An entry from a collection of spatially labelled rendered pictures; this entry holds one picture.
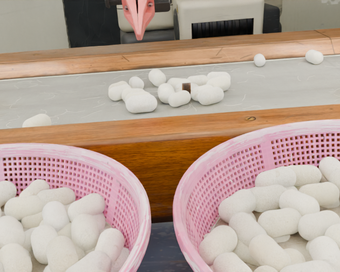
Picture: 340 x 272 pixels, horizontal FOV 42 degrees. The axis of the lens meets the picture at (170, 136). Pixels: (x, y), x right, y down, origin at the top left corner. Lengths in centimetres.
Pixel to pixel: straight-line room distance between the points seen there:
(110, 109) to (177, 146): 18
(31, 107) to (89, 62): 19
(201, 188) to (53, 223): 11
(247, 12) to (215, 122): 80
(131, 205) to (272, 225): 10
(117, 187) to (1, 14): 239
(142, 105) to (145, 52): 25
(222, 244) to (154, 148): 14
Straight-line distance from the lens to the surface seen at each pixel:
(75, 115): 56
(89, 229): 32
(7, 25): 269
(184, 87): 57
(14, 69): 79
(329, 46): 80
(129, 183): 32
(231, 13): 119
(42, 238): 32
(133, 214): 31
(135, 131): 41
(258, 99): 57
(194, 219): 31
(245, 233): 31
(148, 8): 69
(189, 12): 117
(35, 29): 266
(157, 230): 43
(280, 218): 32
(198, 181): 33
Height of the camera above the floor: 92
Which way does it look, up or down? 22 degrees down
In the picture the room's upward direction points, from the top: 4 degrees counter-clockwise
